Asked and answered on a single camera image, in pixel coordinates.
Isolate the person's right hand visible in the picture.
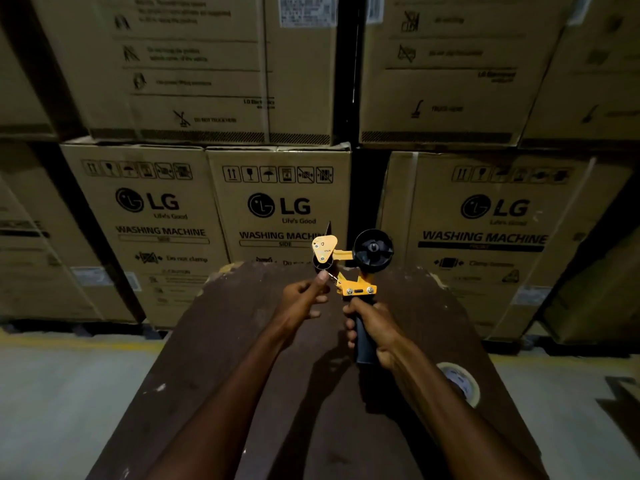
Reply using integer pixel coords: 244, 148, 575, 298
342, 296, 409, 371

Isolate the clear tape roll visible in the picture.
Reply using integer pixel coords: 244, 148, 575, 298
435, 362, 482, 408

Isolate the yellow black tape dispenser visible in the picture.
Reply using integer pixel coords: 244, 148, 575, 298
311, 220, 396, 365

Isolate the small open cardboard box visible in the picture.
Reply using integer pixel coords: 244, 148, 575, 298
602, 367, 640, 445

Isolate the person's right forearm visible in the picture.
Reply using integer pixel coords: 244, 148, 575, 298
385, 339, 546, 480

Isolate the stack of large cardboard boxes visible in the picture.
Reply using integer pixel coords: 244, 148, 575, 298
0, 0, 640, 345

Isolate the person's left hand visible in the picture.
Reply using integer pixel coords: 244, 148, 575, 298
272, 269, 332, 345

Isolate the person's left forearm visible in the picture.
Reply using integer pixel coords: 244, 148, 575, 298
145, 314, 301, 480

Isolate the dark wooden pallet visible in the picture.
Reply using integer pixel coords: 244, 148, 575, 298
479, 337, 640, 358
0, 319, 169, 341

